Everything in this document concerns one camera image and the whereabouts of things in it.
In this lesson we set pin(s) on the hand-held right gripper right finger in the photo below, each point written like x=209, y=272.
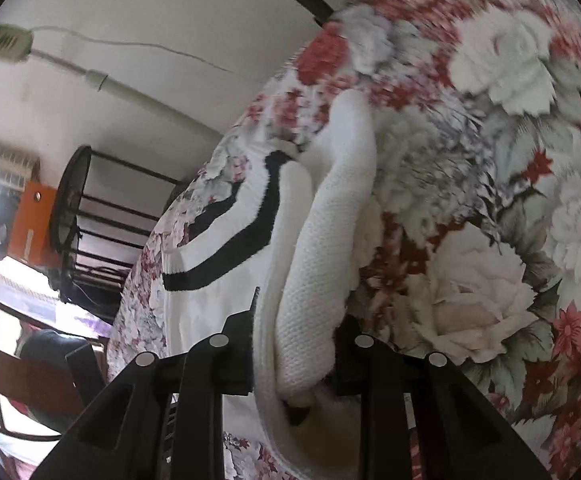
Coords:
x=350, y=360

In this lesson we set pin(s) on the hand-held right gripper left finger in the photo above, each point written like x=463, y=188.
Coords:
x=238, y=350

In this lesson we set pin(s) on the white sweater with black stripes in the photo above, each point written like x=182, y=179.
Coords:
x=310, y=260

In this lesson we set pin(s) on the dark chair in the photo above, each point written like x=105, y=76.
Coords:
x=55, y=375

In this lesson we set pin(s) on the orange box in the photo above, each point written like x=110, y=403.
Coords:
x=33, y=220

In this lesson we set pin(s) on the floral plush blanket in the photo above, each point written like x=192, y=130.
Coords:
x=495, y=160

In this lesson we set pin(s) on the black speaker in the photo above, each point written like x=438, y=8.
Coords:
x=0, y=232

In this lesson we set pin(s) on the white ribbed appliance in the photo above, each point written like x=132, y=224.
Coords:
x=0, y=162

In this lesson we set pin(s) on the beige power strip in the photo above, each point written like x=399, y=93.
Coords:
x=3, y=42

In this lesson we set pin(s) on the white wall conduit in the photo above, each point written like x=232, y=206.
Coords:
x=135, y=95

